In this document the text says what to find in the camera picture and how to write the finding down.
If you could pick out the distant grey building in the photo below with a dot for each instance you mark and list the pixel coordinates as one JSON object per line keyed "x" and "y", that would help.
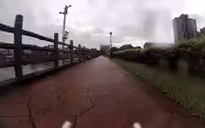
{"x": 104, "y": 48}

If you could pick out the red paved path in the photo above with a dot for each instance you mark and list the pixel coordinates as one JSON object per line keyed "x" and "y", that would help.
{"x": 100, "y": 86}

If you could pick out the street lamp pole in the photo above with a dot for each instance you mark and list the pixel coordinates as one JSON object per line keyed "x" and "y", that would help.
{"x": 110, "y": 40}
{"x": 64, "y": 26}

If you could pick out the distant trees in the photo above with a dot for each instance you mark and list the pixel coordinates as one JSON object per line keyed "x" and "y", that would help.
{"x": 126, "y": 47}

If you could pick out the low wide building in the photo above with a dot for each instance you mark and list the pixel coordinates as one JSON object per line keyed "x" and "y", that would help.
{"x": 156, "y": 44}

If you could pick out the robot's own part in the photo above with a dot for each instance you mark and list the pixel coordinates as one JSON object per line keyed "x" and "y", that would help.
{"x": 137, "y": 125}
{"x": 66, "y": 125}

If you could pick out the grass strip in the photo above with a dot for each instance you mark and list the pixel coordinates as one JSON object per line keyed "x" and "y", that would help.
{"x": 183, "y": 86}

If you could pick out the green hedge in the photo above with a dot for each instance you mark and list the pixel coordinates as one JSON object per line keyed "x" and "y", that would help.
{"x": 190, "y": 53}

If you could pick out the tall grey building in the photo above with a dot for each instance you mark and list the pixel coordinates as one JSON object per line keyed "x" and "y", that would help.
{"x": 184, "y": 28}

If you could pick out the grey water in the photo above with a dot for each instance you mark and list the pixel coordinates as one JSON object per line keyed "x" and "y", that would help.
{"x": 3, "y": 73}

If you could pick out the dark wooden rail fence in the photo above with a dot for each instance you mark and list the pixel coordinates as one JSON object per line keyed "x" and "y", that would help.
{"x": 18, "y": 43}

